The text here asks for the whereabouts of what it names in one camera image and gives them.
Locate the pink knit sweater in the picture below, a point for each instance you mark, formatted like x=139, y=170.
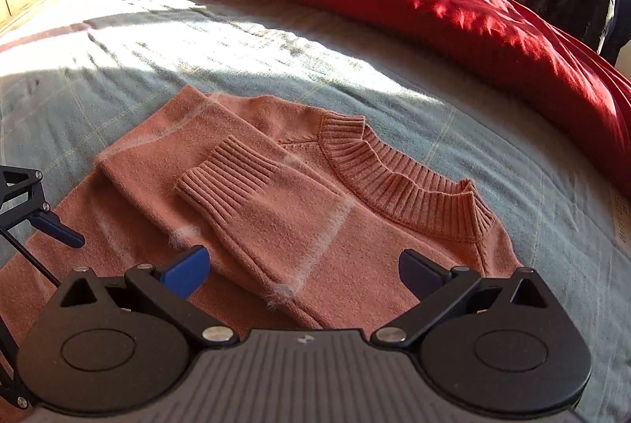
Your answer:
x=305, y=226

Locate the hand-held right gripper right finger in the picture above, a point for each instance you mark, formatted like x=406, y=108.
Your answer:
x=419, y=272

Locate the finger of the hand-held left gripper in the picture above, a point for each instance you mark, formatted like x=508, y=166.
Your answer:
x=12, y=383
x=59, y=228

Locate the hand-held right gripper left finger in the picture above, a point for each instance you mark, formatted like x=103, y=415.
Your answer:
x=185, y=272

